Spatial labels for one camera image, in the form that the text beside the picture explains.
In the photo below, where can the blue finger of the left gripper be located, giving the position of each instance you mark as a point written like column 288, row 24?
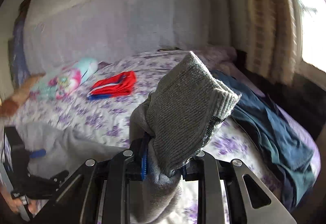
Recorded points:
column 37, row 154

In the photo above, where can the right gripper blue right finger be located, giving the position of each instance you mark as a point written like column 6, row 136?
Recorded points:
column 249, row 200

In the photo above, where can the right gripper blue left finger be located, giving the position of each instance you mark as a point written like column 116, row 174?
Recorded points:
column 98, row 192

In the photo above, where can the grey fleece sweatpants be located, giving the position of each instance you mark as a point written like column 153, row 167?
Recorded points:
column 180, row 116

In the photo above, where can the brown orange folded blanket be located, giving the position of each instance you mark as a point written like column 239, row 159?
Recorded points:
column 11, row 104

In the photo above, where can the dark blue clothes pile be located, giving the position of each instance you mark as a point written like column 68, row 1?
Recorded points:
column 283, row 152

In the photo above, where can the folded turquoise floral quilt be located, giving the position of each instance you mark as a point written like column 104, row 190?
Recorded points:
column 62, row 81

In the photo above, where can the purple floral bedspread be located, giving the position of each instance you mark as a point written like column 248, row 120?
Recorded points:
column 106, row 121

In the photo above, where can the blue patterned pillow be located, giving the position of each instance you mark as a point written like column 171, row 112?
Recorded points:
column 19, row 68

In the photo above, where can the folded red blue shorts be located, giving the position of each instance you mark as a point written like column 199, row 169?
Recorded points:
column 118, row 85

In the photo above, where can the beige striped curtain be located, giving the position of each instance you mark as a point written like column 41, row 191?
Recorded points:
column 274, row 44

